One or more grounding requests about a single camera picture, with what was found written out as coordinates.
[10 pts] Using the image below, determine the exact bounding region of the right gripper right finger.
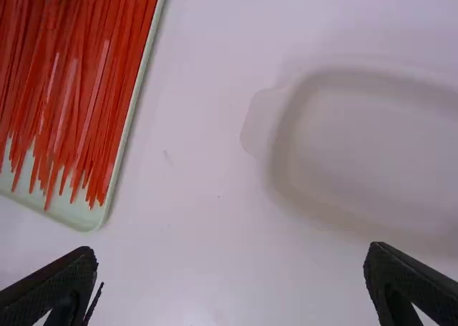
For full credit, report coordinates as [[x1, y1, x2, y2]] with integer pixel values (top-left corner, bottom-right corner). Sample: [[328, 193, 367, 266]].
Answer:
[[362, 241, 458, 326]]

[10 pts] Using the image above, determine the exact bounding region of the white dish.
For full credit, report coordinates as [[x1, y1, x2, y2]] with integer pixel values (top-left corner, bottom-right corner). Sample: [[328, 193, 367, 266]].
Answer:
[[238, 58, 458, 249]]

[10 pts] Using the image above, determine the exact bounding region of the row of orange cable ties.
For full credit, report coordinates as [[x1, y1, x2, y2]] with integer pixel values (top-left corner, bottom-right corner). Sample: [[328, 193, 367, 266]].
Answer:
[[0, 0, 165, 212]]

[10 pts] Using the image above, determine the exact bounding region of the pale tray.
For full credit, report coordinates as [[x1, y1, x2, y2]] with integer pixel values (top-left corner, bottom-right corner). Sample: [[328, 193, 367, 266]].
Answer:
[[0, 0, 171, 233]]

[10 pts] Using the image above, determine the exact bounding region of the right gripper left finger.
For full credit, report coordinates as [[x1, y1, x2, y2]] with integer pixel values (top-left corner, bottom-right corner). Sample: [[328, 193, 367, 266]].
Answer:
[[0, 245, 105, 326]]

